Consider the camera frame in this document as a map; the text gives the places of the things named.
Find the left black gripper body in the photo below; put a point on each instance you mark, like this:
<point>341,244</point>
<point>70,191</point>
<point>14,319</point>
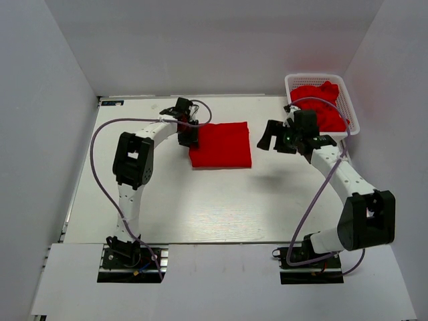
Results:
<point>190,128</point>

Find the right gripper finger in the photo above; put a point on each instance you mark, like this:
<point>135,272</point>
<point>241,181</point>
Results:
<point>265,140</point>
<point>274,128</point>

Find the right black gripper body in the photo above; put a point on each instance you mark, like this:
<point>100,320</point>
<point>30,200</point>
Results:
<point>289,143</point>

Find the red t shirt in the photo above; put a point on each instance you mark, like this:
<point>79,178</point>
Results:
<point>222,146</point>

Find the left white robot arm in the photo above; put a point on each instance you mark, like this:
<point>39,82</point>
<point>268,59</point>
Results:
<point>133,167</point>

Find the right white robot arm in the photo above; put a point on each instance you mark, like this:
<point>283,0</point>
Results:
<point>368,214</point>

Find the red t shirts in basket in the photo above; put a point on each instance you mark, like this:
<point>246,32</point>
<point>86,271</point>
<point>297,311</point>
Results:
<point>309,97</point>

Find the white plastic basket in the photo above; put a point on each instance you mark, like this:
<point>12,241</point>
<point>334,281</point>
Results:
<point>344,106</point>

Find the blue label sticker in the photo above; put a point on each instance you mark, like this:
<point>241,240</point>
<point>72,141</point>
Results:
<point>112,103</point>

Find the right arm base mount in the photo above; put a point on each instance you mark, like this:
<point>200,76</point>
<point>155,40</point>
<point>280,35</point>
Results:
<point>327,271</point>

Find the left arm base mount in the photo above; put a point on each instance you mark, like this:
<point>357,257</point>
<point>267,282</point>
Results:
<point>132,263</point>

